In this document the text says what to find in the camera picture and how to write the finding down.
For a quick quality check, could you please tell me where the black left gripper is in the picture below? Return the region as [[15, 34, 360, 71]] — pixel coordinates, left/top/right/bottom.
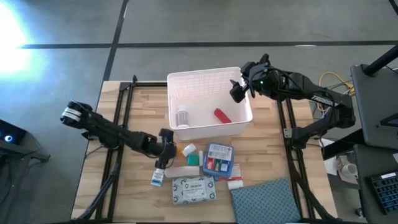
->
[[146, 133, 178, 170]]

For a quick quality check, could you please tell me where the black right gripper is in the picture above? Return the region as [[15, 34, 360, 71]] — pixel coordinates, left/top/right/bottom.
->
[[229, 70, 282, 104]]

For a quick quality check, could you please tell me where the white oblong package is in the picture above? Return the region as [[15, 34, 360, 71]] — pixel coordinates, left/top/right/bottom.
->
[[164, 166, 200, 179]]

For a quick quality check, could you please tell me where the small white bottle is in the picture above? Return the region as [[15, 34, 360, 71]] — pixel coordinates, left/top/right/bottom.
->
[[182, 142, 197, 157]]

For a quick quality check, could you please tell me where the red packet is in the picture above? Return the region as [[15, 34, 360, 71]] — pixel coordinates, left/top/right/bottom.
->
[[213, 107, 233, 124]]

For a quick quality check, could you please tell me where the white package blue cross print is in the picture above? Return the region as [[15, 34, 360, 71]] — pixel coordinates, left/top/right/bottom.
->
[[171, 175, 218, 206]]

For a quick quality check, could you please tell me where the clear pill bottle white cap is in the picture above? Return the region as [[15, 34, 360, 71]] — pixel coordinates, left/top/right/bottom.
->
[[175, 105, 191, 129]]

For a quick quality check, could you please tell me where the red medicine box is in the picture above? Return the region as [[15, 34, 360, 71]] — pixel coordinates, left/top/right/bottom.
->
[[214, 164, 243, 182]]

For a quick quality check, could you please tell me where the white perforated plastic basket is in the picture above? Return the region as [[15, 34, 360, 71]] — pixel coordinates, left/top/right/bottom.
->
[[166, 66, 254, 141]]

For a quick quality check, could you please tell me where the blue patterned cloth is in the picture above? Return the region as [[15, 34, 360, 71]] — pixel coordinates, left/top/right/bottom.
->
[[229, 177, 302, 224]]

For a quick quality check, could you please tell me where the white paper sheet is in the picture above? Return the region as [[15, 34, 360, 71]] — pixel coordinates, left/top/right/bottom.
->
[[320, 138, 338, 177]]

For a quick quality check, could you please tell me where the black side stand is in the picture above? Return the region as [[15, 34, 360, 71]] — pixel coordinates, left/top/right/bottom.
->
[[0, 139, 51, 163]]

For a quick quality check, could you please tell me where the grey side desk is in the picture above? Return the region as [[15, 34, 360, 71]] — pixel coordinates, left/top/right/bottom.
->
[[350, 63, 398, 150]]

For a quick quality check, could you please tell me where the white mug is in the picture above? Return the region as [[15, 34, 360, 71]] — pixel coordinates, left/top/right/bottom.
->
[[341, 163, 359, 180]]

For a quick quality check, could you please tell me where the black pole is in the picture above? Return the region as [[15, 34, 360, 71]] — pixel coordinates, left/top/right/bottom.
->
[[363, 45, 398, 77]]

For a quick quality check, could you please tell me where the black device blue light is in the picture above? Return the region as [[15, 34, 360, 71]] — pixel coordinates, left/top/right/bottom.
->
[[0, 119, 28, 146]]

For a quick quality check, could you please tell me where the dark side table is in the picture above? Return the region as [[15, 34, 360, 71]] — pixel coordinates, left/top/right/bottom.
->
[[353, 144, 398, 224]]

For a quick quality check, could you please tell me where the black keyboard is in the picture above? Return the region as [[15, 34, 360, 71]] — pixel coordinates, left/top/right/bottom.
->
[[369, 170, 398, 215]]

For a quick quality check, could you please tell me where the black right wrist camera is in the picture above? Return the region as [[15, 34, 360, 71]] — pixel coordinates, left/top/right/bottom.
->
[[239, 53, 271, 75]]

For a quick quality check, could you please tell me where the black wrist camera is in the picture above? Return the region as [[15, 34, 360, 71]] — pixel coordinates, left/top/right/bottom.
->
[[158, 128, 175, 144], [239, 53, 271, 75]]

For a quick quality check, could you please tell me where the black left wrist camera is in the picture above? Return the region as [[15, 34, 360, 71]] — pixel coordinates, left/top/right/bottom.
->
[[158, 128, 175, 144]]

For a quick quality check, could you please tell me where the black aluminium frame rail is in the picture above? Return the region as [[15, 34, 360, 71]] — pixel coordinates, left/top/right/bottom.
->
[[71, 74, 169, 223], [276, 98, 335, 223]]

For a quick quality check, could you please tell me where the yellow cable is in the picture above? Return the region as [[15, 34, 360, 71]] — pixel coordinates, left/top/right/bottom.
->
[[317, 71, 356, 113]]

